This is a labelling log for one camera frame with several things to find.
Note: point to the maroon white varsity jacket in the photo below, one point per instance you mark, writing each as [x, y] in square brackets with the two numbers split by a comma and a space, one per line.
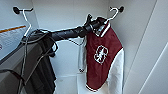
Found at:
[100, 66]

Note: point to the black wardrobe hook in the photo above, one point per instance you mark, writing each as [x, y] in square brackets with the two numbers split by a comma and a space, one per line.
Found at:
[120, 9]
[20, 10]

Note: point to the white wardrobe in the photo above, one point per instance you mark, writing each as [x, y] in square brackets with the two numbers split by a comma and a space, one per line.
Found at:
[60, 13]

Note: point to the orange white warning sticker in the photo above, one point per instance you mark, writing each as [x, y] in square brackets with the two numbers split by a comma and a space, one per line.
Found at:
[10, 36]

